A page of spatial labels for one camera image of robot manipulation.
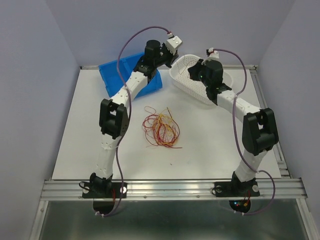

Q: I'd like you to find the yellow wire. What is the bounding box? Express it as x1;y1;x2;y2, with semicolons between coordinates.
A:
152;106;180;147

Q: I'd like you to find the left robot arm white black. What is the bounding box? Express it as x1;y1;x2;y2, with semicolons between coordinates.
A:
79;36;182;199

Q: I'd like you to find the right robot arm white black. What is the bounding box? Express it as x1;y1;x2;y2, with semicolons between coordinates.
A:
188;59;279;198

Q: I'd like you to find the white perforated plastic basket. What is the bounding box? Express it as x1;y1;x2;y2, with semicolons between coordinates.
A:
169;54;236;107

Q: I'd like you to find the blue plastic divided bin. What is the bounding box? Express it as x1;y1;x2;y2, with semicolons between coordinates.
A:
98;52;163;98

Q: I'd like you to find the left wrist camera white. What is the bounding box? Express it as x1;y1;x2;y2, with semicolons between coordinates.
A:
165;36;183;55

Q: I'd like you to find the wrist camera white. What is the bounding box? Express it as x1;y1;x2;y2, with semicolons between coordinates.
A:
165;36;183;55
201;47;220;65

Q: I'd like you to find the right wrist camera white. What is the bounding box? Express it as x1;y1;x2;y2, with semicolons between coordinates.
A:
201;47;220;65

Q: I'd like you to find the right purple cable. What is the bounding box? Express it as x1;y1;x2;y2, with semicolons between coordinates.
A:
214;48;277;217

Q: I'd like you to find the purple cable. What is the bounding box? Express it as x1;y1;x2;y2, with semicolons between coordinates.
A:
214;48;277;217
94;24;173;218

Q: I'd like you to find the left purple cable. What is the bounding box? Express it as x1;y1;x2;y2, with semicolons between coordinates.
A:
94;24;173;218

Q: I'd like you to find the red tangled wire bundle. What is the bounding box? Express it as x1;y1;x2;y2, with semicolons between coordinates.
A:
142;104;183;149

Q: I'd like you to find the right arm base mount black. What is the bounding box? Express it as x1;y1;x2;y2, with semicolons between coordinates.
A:
211;172;260;198

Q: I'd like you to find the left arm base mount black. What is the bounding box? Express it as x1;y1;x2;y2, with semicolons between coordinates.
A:
78;173;128;200

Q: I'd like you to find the aluminium front rail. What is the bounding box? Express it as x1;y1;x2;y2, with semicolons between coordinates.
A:
40;178;307;201

